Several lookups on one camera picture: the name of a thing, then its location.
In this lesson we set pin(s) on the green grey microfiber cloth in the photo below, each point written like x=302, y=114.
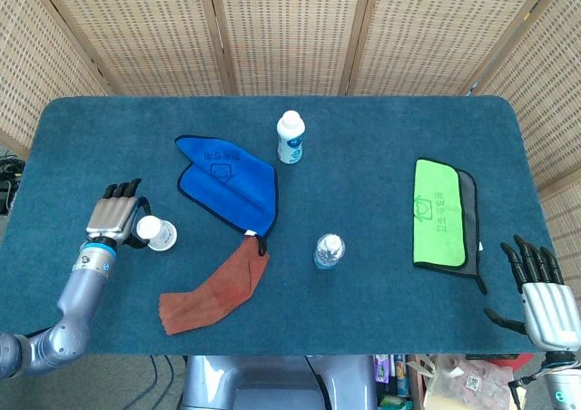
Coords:
x=440, y=215

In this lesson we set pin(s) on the clear plastic water bottle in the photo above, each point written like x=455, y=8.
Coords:
x=329, y=251

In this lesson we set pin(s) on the teal table mat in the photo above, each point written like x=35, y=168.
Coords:
x=363, y=301

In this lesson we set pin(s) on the woven bamboo folding screen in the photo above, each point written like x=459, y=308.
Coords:
x=290, y=29

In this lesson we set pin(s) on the silver robot torso base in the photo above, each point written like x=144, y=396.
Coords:
x=272, y=383

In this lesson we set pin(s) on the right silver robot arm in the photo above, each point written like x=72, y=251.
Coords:
x=560, y=380

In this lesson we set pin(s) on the blue microfiber cloth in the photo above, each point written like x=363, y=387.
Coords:
x=231, y=183

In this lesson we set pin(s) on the tall white milk bottle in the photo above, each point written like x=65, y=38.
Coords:
x=290, y=138

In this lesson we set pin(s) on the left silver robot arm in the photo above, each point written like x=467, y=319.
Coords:
x=68, y=310

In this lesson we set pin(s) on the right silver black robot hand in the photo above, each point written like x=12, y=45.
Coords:
x=542, y=301

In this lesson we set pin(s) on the brown cloth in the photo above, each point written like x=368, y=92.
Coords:
x=213, y=289

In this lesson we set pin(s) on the colourful packages on floor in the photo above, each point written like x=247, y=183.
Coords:
x=392, y=380

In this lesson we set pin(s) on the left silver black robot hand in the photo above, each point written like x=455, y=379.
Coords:
x=113, y=215

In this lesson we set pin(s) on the paper bag with QR label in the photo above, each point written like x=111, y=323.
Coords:
x=467, y=383

